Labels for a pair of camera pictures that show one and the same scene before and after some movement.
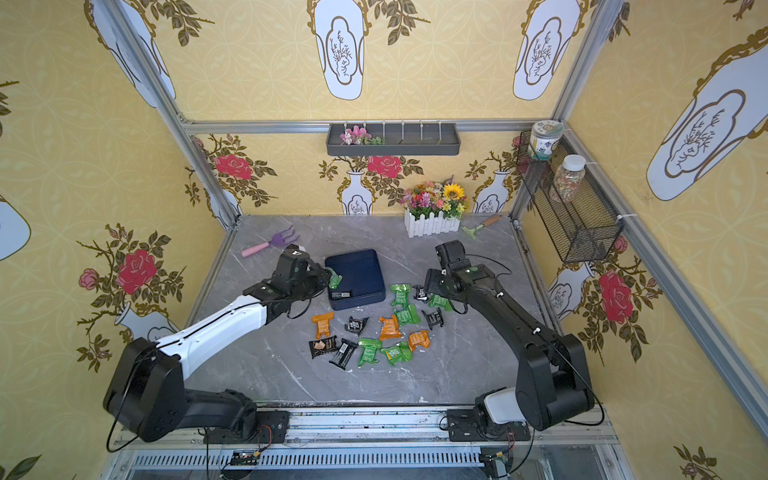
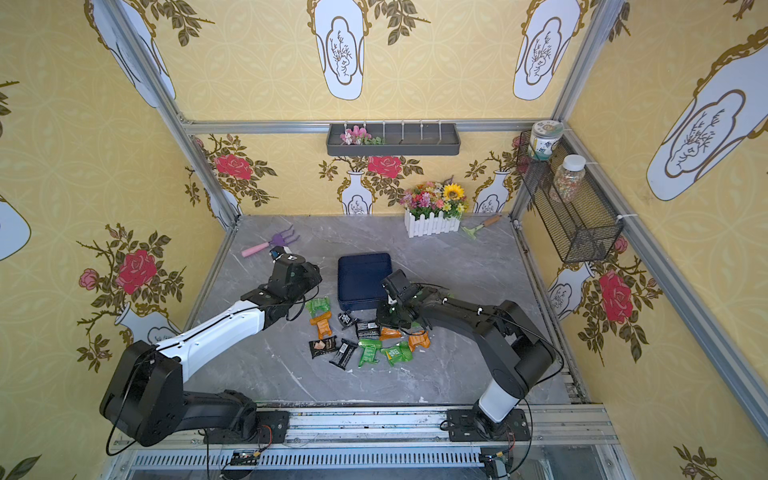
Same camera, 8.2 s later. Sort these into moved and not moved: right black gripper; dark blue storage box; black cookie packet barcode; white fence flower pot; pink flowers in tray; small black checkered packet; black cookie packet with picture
Moved: small black checkered packet; right black gripper; dark blue storage box
Not moved: pink flowers in tray; white fence flower pot; black cookie packet with picture; black cookie packet barcode
